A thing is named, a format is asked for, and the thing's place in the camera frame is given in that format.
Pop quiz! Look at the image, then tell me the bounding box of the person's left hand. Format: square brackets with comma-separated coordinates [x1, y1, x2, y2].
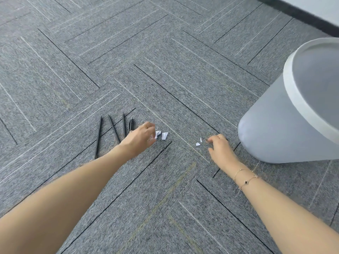
[120, 122, 157, 160]

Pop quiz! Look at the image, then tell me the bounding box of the person's right hand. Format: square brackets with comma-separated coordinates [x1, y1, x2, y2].
[205, 134, 240, 174]

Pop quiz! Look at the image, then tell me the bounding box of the person's right forearm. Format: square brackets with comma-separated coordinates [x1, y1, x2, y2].
[221, 167, 339, 254]

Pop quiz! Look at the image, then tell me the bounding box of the person's left forearm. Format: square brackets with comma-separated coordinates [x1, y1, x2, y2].
[0, 144, 133, 254]

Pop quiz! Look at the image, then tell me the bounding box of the long black pencil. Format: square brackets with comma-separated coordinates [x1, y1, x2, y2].
[94, 116, 103, 160]

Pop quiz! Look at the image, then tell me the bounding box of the grey plastic waste bin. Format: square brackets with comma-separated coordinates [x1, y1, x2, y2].
[237, 37, 339, 164]

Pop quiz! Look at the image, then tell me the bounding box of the thin gold chain bracelet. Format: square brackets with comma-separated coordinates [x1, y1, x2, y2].
[233, 168, 255, 183]

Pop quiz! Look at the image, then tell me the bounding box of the gold bracelet with black charm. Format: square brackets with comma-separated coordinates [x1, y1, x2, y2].
[237, 175, 259, 191]

